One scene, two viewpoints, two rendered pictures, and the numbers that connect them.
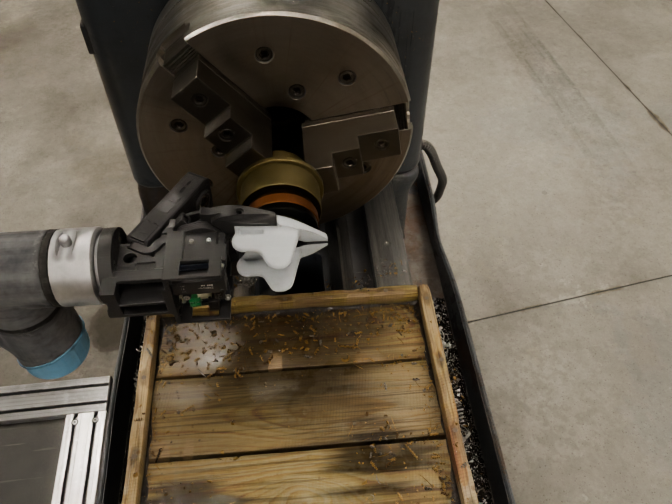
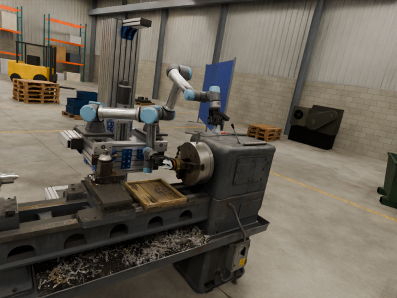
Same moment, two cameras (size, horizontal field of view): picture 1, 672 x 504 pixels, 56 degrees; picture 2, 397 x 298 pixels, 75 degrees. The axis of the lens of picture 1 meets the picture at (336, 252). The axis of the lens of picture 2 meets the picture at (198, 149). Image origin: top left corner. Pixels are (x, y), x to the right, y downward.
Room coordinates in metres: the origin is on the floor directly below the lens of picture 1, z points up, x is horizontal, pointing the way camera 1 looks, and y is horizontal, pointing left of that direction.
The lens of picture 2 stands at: (-0.39, -1.45, 1.67)
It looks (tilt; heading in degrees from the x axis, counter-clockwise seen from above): 15 degrees down; 56
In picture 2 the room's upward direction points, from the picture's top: 9 degrees clockwise
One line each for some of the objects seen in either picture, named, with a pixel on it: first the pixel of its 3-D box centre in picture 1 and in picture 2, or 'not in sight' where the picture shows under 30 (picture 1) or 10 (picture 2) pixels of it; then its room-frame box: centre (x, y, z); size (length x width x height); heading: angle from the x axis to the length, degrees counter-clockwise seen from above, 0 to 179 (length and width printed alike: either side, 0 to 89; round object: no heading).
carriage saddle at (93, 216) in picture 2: not in sight; (97, 198); (-0.06, 0.02, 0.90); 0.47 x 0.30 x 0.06; 95
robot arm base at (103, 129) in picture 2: not in sight; (96, 124); (0.04, 0.65, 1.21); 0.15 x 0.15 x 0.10
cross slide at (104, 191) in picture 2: not in sight; (105, 188); (-0.01, 0.04, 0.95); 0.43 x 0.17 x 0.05; 95
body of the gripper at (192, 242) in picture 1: (171, 266); (158, 159); (0.38, 0.16, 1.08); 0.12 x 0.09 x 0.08; 95
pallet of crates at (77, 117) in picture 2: not in sight; (87, 104); (1.12, 7.33, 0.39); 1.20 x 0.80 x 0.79; 23
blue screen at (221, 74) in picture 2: not in sight; (211, 98); (4.60, 5.64, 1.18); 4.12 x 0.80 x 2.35; 66
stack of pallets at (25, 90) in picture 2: not in sight; (36, 91); (-0.20, 9.75, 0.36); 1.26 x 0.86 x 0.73; 26
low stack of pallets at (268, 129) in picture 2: not in sight; (264, 132); (6.98, 5.24, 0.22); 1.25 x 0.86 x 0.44; 18
